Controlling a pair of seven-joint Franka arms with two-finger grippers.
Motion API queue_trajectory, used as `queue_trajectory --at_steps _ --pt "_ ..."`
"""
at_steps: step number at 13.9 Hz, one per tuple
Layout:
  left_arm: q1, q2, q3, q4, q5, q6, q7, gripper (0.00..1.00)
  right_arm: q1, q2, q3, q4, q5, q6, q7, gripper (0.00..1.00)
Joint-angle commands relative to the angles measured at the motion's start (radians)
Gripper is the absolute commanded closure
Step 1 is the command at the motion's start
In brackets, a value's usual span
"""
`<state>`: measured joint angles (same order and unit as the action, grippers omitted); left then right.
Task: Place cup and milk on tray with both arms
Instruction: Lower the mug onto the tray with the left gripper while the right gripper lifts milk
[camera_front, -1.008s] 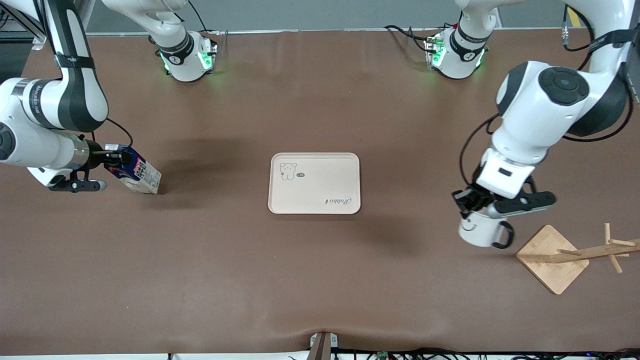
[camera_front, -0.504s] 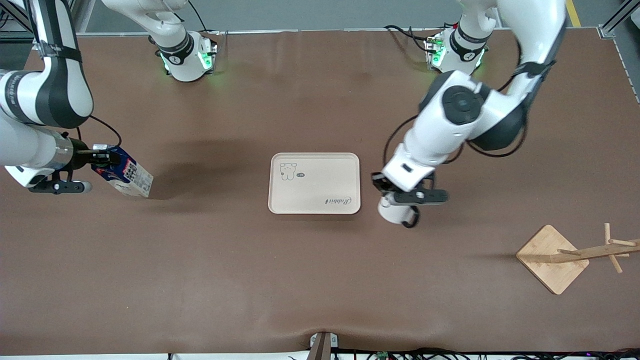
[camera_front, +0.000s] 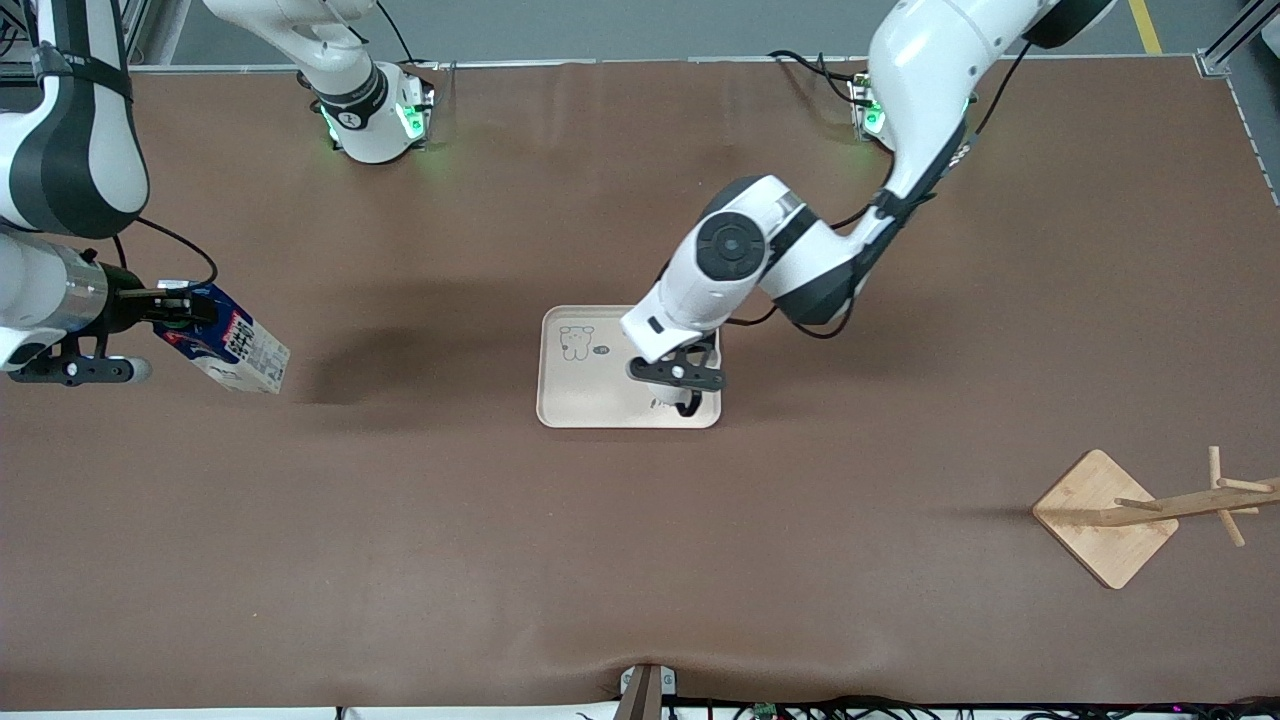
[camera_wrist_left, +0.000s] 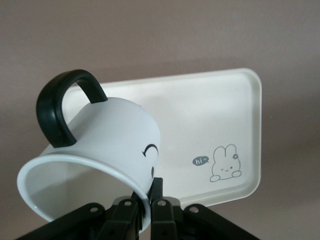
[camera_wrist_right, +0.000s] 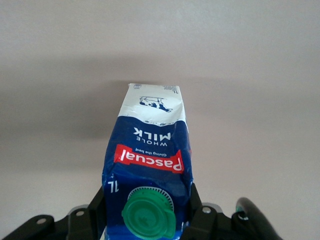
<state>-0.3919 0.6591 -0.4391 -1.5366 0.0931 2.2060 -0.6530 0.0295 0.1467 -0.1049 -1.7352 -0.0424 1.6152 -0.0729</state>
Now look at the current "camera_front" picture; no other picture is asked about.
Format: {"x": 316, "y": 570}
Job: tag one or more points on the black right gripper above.
{"x": 128, "y": 302}

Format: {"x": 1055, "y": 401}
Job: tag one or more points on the small green circuit board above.
{"x": 765, "y": 711}

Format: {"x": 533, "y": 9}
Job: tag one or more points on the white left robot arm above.
{"x": 930, "y": 80}

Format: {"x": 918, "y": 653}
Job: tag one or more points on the blue white milk carton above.
{"x": 240, "y": 355}

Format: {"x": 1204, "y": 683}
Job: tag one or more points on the wooden mug stand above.
{"x": 1095, "y": 525}

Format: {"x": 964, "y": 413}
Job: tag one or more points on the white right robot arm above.
{"x": 70, "y": 150}

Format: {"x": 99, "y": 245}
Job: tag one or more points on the metal table edge bracket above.
{"x": 645, "y": 690}

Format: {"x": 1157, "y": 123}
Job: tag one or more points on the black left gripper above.
{"x": 686, "y": 405}

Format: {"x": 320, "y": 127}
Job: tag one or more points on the cream rectangular tray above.
{"x": 590, "y": 385}

